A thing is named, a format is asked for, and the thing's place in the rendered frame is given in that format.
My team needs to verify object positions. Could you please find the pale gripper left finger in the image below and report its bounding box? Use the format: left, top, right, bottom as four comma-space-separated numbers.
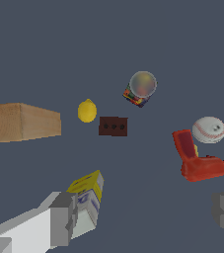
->
0, 191, 79, 253

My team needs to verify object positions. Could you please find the red power drill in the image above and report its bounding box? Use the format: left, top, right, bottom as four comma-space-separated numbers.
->
172, 128, 224, 183

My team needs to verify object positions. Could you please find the yellow and white box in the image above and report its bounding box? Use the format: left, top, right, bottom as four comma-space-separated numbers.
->
65, 169, 106, 240

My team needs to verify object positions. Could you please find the white baseball with red stitching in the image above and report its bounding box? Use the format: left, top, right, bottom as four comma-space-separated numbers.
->
191, 116, 224, 144

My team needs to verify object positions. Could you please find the wooden block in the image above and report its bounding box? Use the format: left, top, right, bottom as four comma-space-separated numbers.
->
0, 102, 62, 144

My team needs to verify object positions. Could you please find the yellow lemon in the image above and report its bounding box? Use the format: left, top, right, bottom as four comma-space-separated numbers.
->
77, 98, 98, 124

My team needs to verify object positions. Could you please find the dark brown holed brick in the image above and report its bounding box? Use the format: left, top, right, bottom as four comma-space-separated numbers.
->
98, 116, 129, 137

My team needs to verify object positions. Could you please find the colourful jar with clear lid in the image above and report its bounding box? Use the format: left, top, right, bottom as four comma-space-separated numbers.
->
122, 70, 158, 109

